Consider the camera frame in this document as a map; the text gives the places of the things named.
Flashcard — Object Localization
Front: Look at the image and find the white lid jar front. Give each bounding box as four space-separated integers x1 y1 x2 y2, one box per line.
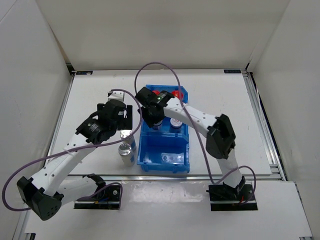
152 120 163 131

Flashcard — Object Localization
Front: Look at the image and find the white lid jar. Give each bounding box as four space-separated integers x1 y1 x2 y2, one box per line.
152 120 163 131
170 118 183 133

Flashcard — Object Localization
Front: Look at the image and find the red lid jar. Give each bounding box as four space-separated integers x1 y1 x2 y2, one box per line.
152 90 160 95
171 90 184 100

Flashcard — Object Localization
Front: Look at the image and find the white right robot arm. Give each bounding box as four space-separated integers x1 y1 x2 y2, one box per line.
135 87 245 200

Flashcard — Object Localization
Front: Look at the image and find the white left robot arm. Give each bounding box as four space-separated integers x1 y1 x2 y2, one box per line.
16 99 133 221

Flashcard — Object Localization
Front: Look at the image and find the silver lid bottle rear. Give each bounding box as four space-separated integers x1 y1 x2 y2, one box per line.
120 130 137 152

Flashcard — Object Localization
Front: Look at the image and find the silver lid bottle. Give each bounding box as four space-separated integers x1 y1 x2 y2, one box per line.
120 130 137 152
118 143 135 167

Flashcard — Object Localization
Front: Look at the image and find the silver lid bottle front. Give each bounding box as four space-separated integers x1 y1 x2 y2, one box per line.
118 143 135 167

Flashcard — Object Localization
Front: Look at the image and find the blue bin front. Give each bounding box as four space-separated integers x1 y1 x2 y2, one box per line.
137 133 190 174

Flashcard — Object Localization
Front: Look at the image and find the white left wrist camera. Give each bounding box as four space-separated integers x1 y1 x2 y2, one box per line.
107 91 125 102

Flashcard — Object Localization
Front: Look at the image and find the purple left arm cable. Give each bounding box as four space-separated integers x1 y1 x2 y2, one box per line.
1 88 144 211

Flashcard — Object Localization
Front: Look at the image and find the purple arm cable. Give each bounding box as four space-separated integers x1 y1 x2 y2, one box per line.
134 62 257 205
1 88 144 211

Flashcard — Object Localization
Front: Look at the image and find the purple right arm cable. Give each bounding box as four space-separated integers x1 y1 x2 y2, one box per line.
134 62 257 205

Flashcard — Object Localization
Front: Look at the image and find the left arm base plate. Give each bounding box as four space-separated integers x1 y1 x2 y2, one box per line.
73 182 123 210

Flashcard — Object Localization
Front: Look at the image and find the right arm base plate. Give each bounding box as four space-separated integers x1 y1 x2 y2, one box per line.
206 184 258 212

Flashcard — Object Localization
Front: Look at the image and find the aluminium frame rail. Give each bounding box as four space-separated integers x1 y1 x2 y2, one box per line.
242 71 287 181

